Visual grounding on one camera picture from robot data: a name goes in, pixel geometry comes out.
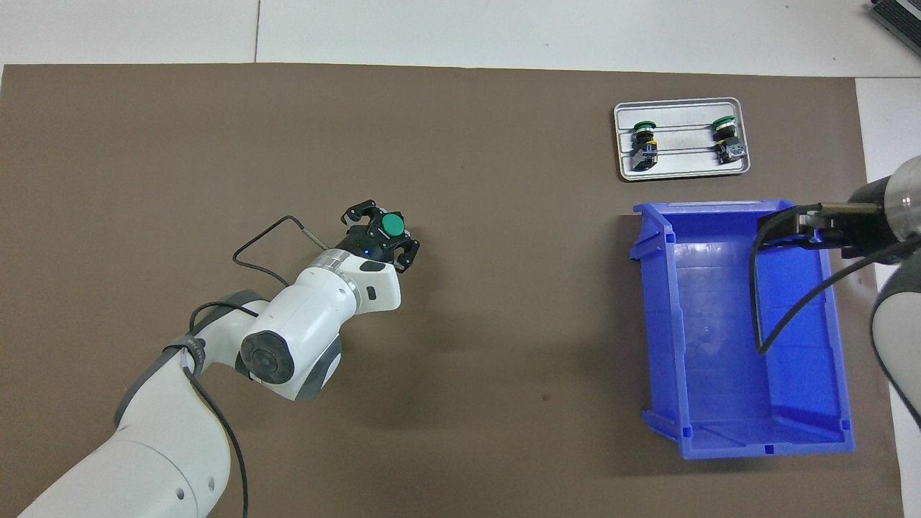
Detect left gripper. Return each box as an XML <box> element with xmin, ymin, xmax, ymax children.
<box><xmin>335</xmin><ymin>199</ymin><xmax>421</xmax><ymax>275</ymax></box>

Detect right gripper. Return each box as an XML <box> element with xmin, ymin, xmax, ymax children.
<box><xmin>820</xmin><ymin>176</ymin><xmax>897</xmax><ymax>259</ymax></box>

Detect green push button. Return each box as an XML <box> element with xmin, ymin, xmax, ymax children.
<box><xmin>631</xmin><ymin>119</ymin><xmax>661</xmax><ymax>173</ymax></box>
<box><xmin>368</xmin><ymin>211</ymin><xmax>410</xmax><ymax>249</ymax></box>
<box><xmin>710</xmin><ymin>114</ymin><xmax>747</xmax><ymax>167</ymax></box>

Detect blue plastic bin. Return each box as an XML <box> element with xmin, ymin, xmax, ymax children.
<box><xmin>629</xmin><ymin>199</ymin><xmax>856</xmax><ymax>461</ymax></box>

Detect silver metal tray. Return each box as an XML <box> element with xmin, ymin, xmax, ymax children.
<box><xmin>613</xmin><ymin>97</ymin><xmax>752</xmax><ymax>181</ymax></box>

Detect black cable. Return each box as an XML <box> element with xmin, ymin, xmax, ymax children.
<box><xmin>749</xmin><ymin>205</ymin><xmax>921</xmax><ymax>355</ymax></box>
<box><xmin>189</xmin><ymin>214</ymin><xmax>325</xmax><ymax>518</ymax></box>

